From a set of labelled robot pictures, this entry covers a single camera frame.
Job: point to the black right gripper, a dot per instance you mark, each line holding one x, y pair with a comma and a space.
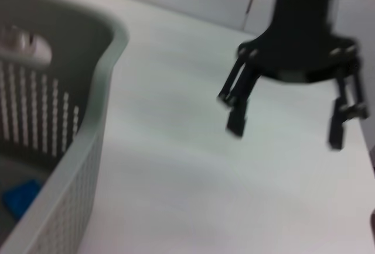
301, 31

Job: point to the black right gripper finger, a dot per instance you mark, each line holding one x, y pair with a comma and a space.
237, 104

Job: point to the blue square building plate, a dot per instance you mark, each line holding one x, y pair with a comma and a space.
20, 197

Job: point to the grey-green perforated storage bin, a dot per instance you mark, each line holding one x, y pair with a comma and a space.
73, 178

